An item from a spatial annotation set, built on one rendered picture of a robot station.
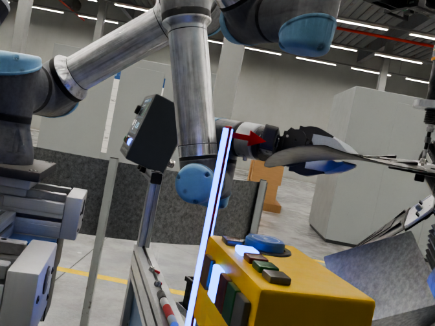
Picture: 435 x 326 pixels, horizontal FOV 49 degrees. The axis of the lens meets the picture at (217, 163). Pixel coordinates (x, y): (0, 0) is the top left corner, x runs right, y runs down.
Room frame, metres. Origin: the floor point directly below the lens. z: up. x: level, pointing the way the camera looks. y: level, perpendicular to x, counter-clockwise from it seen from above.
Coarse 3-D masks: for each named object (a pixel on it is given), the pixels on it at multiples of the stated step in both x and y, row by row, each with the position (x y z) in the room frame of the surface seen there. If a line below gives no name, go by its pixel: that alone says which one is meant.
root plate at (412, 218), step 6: (426, 198) 0.92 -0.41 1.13; (432, 198) 0.89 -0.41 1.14; (420, 204) 0.91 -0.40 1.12; (426, 204) 0.88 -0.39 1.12; (432, 204) 0.85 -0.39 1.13; (414, 210) 0.91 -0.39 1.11; (426, 210) 0.85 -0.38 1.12; (432, 210) 0.83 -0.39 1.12; (408, 216) 0.90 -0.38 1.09; (414, 216) 0.88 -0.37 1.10; (420, 216) 0.85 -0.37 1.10; (408, 222) 0.87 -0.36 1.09; (414, 222) 0.85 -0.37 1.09
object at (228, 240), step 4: (224, 236) 0.47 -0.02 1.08; (228, 236) 0.47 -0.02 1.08; (224, 240) 0.46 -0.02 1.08; (228, 240) 0.45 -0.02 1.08; (232, 240) 0.46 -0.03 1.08; (236, 240) 0.46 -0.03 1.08; (240, 240) 0.46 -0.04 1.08; (228, 244) 0.45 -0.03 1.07; (232, 244) 0.45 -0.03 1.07; (236, 244) 0.46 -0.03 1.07; (240, 244) 0.46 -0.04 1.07
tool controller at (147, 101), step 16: (160, 96) 1.26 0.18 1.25; (144, 112) 1.29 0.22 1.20; (160, 112) 1.26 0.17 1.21; (144, 128) 1.25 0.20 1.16; (160, 128) 1.26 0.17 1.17; (144, 144) 1.25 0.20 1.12; (160, 144) 1.26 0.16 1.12; (176, 144) 1.28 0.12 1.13; (144, 160) 1.25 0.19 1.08; (160, 160) 1.27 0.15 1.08
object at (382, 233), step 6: (408, 210) 0.93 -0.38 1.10; (396, 216) 0.94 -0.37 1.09; (402, 216) 0.91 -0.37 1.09; (390, 222) 0.94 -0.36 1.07; (396, 222) 0.91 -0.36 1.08; (402, 222) 0.88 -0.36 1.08; (384, 228) 0.93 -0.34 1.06; (390, 228) 0.89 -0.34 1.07; (396, 228) 0.87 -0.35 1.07; (402, 228) 0.86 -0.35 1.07; (372, 234) 0.95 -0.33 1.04; (378, 234) 0.92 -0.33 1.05; (384, 234) 0.89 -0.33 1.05; (390, 234) 0.87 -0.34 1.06; (366, 240) 0.95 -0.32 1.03; (372, 240) 0.91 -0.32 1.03; (354, 246) 0.98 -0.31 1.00
